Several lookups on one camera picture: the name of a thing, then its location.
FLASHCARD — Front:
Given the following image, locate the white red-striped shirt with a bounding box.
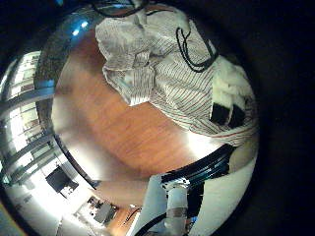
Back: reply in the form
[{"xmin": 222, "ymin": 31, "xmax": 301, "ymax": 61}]
[{"xmin": 94, "ymin": 6, "xmax": 260, "ymax": 148}]

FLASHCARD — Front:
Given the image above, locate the black monitor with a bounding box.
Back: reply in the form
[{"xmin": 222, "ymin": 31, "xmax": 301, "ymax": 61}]
[{"xmin": 44, "ymin": 165, "xmax": 80, "ymax": 194}]

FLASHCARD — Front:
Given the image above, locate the black looped cable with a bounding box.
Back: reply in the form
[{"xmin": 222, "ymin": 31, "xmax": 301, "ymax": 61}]
[{"xmin": 175, "ymin": 27, "xmax": 219, "ymax": 74}]

